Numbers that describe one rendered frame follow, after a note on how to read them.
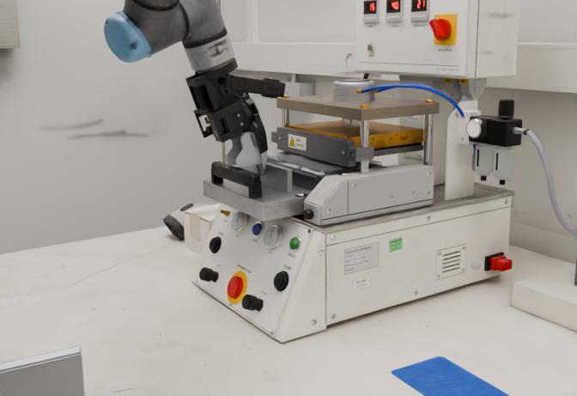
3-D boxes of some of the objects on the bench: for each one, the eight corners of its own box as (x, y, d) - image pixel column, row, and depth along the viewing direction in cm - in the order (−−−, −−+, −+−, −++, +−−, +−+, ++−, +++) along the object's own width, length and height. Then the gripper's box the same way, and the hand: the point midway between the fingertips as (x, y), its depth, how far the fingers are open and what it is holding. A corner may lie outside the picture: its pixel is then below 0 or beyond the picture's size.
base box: (393, 237, 163) (395, 167, 160) (521, 283, 133) (526, 198, 129) (191, 282, 135) (187, 198, 132) (294, 354, 104) (292, 246, 101)
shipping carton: (251, 233, 169) (250, 198, 167) (279, 246, 158) (278, 208, 156) (183, 246, 159) (181, 209, 157) (207, 260, 148) (205, 221, 147)
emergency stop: (231, 295, 123) (238, 274, 123) (241, 302, 120) (249, 281, 120) (223, 293, 122) (231, 272, 122) (233, 301, 119) (242, 279, 119)
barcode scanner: (233, 222, 178) (232, 193, 176) (247, 229, 172) (246, 198, 170) (160, 235, 167) (159, 204, 166) (173, 243, 161) (172, 210, 159)
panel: (195, 283, 133) (227, 194, 134) (275, 338, 109) (314, 229, 109) (186, 281, 132) (219, 191, 133) (264, 336, 108) (305, 226, 108)
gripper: (177, 76, 113) (220, 186, 121) (201, 78, 105) (245, 196, 113) (220, 57, 117) (258, 166, 125) (245, 57, 109) (285, 173, 117)
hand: (263, 167), depth 120 cm, fingers closed, pressing on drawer
